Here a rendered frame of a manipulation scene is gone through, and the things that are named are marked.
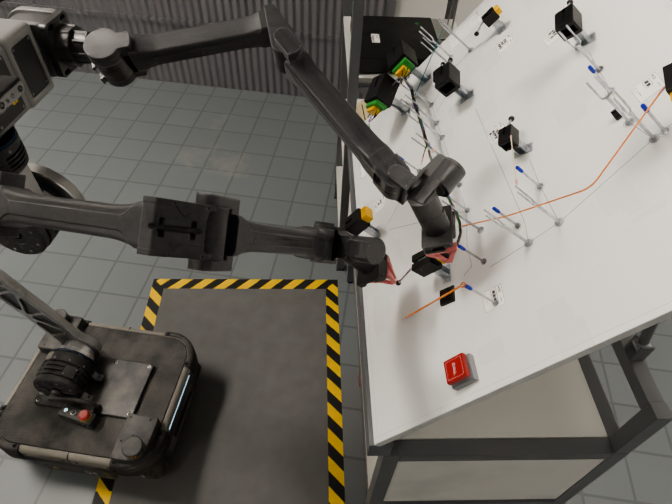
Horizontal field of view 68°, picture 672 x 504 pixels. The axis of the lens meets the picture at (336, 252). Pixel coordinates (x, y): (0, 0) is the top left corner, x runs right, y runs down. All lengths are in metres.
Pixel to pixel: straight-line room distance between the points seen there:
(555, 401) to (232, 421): 1.28
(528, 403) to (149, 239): 1.06
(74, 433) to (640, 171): 1.86
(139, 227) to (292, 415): 1.59
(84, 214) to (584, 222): 0.85
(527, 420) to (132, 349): 1.47
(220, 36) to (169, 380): 1.31
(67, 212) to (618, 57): 1.07
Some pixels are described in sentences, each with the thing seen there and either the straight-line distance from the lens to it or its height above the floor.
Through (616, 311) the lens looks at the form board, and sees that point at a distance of 0.95.
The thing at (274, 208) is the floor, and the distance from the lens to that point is 2.92.
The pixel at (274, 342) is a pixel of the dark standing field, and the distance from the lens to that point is 2.35.
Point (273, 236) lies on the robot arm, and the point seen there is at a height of 1.39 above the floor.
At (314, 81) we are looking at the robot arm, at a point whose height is 1.45.
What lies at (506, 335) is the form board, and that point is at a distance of 1.04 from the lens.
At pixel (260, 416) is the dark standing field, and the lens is 2.19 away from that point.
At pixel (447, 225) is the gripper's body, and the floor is 1.28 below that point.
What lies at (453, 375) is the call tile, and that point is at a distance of 1.05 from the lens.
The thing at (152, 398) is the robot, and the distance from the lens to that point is 2.04.
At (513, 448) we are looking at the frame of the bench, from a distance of 1.37.
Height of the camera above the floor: 2.00
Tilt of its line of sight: 48 degrees down
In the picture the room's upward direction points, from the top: 3 degrees clockwise
